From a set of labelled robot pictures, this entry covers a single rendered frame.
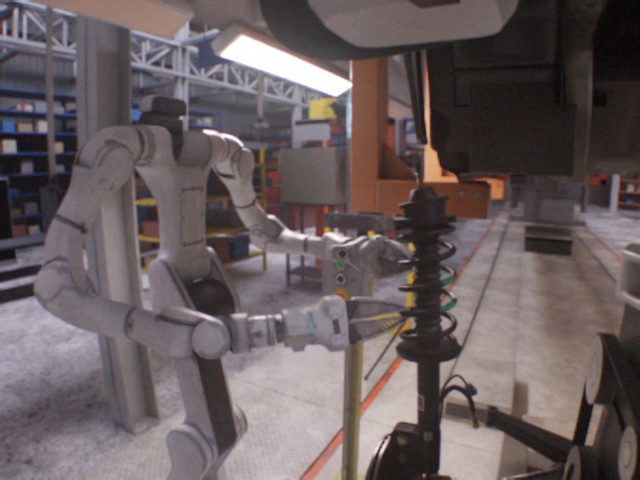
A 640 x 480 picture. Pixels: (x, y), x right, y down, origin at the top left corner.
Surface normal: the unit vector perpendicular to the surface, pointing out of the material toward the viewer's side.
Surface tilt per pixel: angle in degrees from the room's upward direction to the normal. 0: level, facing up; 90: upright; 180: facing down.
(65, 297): 72
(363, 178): 90
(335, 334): 76
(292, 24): 91
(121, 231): 90
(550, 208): 90
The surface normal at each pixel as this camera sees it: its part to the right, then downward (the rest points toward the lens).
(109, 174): 0.72, 0.45
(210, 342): 0.22, -0.03
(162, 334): -0.11, -0.11
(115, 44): 0.88, 0.08
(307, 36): -0.48, 0.15
